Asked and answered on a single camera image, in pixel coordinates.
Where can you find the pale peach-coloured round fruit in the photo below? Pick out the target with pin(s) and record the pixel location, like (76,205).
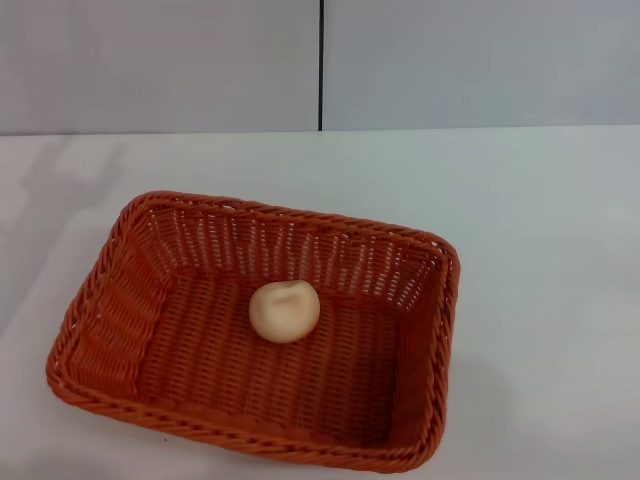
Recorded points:
(284,311)

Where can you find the orange woven plastic basket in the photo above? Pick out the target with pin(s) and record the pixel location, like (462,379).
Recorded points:
(270,360)

